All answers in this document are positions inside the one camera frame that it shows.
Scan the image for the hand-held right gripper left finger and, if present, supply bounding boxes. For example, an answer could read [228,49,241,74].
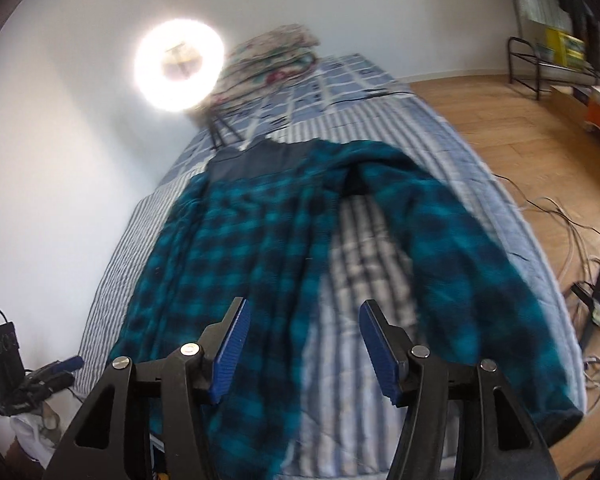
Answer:
[42,296,253,480]

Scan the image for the blue checked bed sheet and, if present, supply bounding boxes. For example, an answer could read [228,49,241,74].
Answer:
[160,52,411,186]

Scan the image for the yellow box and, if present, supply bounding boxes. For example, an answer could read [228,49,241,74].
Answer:
[544,27,587,68]

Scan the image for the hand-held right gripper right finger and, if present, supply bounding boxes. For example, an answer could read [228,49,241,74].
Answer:
[358,299,561,480]

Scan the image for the folded floral quilt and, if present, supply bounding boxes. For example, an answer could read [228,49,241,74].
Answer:
[212,24,322,106]

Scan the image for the bed with striped sheet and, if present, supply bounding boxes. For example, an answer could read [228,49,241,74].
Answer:
[77,95,588,476]

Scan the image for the black power cable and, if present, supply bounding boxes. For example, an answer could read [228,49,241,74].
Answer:
[325,87,413,108]

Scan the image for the white ring light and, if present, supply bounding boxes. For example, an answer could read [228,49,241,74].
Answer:
[132,19,227,113]

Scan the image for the dark green hanging clothes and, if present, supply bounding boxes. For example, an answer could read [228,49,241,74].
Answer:
[560,0,600,86]

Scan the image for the white plastic bag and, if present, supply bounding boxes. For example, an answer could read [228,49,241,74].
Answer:
[9,400,76,471]

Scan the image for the teal plaid fleece jacket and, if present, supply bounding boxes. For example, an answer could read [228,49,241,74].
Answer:
[107,139,586,478]

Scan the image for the bundle of floor cables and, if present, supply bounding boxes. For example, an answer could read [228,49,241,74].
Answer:
[495,172,600,411]

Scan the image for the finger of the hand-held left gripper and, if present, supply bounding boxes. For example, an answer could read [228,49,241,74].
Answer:
[30,372,76,395]
[26,355,86,378]

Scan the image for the black tripod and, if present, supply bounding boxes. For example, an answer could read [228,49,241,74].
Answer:
[207,110,246,151]

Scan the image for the black metal clothes rack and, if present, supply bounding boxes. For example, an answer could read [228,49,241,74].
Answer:
[505,10,600,102]

